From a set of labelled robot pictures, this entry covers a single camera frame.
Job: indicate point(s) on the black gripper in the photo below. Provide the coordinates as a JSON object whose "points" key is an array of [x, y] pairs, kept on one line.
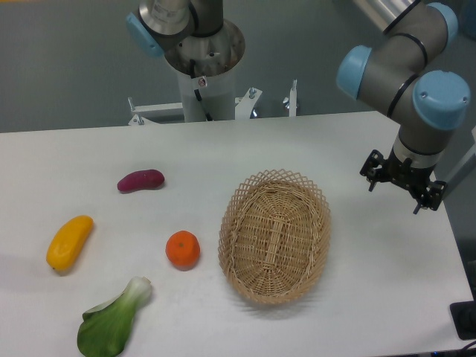
{"points": [[428, 194]]}

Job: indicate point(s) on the robot base joint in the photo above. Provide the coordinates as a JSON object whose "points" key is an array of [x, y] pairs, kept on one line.
{"points": [[193, 36]]}

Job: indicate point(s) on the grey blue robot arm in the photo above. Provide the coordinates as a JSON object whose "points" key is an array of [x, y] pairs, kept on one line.
{"points": [[428, 105]]}

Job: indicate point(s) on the woven wicker basket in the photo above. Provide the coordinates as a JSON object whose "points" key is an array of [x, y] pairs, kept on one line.
{"points": [[275, 237]]}

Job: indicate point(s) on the black device at edge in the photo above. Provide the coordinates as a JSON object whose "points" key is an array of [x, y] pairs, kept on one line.
{"points": [[463, 315]]}

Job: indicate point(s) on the orange tangerine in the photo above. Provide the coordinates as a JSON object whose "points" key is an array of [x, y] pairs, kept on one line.
{"points": [[183, 250]]}

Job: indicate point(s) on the purple sweet potato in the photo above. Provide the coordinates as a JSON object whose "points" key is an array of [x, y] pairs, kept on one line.
{"points": [[141, 180]]}

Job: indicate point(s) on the green bok choy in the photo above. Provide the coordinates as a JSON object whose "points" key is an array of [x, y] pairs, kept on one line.
{"points": [[106, 328]]}

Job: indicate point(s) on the yellow mango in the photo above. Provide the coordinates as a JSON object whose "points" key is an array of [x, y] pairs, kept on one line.
{"points": [[67, 244]]}

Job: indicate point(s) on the white mounting bracket right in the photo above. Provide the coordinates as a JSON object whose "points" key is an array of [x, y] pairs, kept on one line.
{"points": [[248, 106]]}

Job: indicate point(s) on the white mounting bracket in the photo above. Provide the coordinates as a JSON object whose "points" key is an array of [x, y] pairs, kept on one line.
{"points": [[248, 106], [157, 113]]}

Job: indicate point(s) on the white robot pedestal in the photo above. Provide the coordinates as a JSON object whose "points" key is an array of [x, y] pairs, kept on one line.
{"points": [[207, 98]]}

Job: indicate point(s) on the white mounting bracket left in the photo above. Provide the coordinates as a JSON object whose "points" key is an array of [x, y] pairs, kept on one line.
{"points": [[157, 113]]}

